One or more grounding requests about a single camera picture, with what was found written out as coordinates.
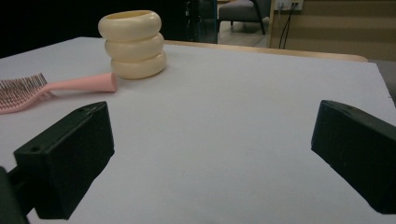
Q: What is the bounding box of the dark cabinet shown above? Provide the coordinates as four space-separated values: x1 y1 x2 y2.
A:
186 0 219 44

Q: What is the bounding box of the wooden table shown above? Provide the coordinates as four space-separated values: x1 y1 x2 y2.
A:
163 39 369 63

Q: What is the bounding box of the white table mat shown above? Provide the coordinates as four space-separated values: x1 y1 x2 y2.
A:
0 36 396 224

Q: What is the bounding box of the cream ringed cup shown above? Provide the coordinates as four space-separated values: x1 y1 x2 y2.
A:
97 9 167 80

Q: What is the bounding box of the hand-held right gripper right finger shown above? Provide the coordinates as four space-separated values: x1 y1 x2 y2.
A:
311 100 396 215

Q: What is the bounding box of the pink hairbrush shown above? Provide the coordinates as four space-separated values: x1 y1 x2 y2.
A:
0 72 119 115

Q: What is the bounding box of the black wall cable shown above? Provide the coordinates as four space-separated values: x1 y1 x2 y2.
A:
278 3 298 49

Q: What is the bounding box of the grey chair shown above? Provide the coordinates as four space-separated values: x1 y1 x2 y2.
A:
218 0 271 35

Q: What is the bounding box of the white wall socket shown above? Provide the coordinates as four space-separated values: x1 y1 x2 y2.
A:
274 0 304 11

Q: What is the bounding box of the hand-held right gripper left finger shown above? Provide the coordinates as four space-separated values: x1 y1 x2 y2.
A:
13 101 115 220

